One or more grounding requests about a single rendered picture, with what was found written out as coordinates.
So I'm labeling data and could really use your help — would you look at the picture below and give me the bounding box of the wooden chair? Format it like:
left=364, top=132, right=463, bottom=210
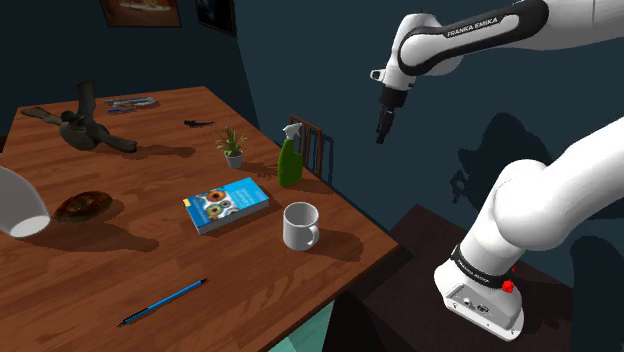
left=288, top=114, right=324, bottom=179

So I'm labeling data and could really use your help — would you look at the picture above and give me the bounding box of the green spray bottle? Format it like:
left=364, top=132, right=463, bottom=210
left=277, top=122, right=305, bottom=188

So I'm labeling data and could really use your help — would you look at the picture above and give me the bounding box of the white mug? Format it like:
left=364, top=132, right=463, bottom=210
left=282, top=201, right=321, bottom=253

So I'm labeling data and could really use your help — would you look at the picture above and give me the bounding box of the small potted plant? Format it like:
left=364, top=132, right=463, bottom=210
left=214, top=126, right=249, bottom=170

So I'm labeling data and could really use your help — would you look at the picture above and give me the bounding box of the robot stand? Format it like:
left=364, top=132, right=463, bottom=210
left=336, top=203, right=575, bottom=352

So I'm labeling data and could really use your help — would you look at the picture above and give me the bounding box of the blue book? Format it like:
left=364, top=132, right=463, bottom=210
left=182, top=176, right=271, bottom=236

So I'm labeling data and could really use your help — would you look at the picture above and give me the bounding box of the wooden table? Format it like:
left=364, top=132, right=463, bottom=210
left=0, top=85, right=400, bottom=352

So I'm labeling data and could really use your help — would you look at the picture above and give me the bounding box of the blue pen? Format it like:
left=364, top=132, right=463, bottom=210
left=117, top=277, right=209, bottom=327

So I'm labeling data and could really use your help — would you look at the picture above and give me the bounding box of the brown round bread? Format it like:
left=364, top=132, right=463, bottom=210
left=51, top=190, right=114, bottom=223

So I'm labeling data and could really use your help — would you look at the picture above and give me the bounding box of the white lamp shade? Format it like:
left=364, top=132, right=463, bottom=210
left=0, top=165, right=52, bottom=239

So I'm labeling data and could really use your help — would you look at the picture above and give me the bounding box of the dark framed wall picture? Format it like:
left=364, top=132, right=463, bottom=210
left=194, top=0, right=238, bottom=38

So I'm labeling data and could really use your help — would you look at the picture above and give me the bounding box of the brown framed wall picture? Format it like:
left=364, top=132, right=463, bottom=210
left=98, top=0, right=183, bottom=28

